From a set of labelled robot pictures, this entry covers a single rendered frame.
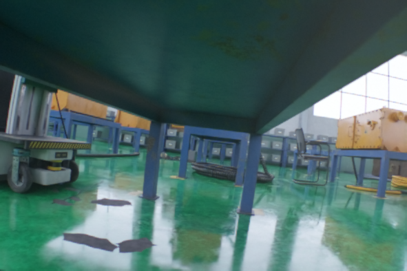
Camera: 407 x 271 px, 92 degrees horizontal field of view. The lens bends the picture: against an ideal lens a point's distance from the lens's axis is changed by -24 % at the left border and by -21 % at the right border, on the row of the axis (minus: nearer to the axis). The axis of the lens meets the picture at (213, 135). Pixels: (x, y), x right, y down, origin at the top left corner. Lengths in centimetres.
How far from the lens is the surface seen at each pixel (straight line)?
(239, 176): 293
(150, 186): 174
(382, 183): 362
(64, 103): 409
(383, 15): 24
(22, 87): 179
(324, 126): 1062
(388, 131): 391
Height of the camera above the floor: 42
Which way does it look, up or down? 3 degrees up
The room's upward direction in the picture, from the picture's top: 7 degrees clockwise
